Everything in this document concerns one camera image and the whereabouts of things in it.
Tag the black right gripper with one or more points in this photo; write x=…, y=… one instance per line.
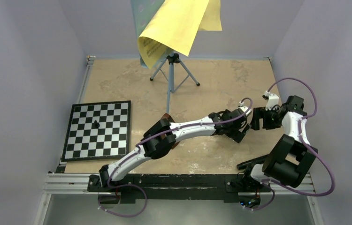
x=261, y=112

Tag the black cylindrical tube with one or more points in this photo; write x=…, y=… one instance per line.
x=258, y=160

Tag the yellow sheet music paper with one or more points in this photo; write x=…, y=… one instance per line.
x=163, y=26

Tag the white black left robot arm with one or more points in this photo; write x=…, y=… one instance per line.
x=163, y=135

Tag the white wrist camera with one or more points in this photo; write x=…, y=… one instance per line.
x=244, y=109
x=272, y=100

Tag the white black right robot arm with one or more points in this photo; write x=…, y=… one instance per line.
x=289, y=160

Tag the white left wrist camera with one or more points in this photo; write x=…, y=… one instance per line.
x=244, y=109

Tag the black white checkerboard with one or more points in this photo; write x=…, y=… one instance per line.
x=110, y=141

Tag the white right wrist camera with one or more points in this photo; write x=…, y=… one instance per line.
x=272, y=100

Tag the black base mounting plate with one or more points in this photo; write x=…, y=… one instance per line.
x=130, y=195

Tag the small black chess piece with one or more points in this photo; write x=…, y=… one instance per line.
x=96, y=124

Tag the blue tripod music stand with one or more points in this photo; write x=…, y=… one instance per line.
x=172, y=59

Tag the aluminium frame rail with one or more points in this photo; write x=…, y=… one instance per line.
x=84, y=183

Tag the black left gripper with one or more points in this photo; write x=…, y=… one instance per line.
x=237, y=136

